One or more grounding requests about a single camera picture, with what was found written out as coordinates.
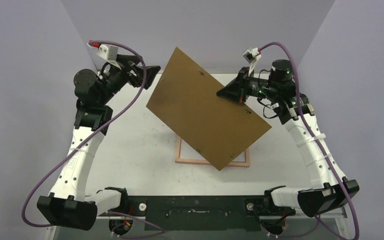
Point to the pink wooden picture frame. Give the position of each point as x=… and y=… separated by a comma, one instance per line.
x=214, y=163

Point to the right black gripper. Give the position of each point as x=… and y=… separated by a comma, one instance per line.
x=242, y=86

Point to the brown cardboard backing board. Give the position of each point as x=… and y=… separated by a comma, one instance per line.
x=185, y=100

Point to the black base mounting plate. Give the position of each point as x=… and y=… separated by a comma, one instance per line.
x=206, y=212

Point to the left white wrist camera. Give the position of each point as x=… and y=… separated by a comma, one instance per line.
x=105, y=51

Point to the seascape photo print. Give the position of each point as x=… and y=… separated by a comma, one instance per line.
x=187, y=152

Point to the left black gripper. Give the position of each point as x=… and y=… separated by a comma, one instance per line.
x=128, y=63

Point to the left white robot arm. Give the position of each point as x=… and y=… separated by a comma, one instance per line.
x=67, y=204

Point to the aluminium rail front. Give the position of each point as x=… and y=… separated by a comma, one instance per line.
x=331, y=226

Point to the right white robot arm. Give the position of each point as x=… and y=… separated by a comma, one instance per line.
x=330, y=188

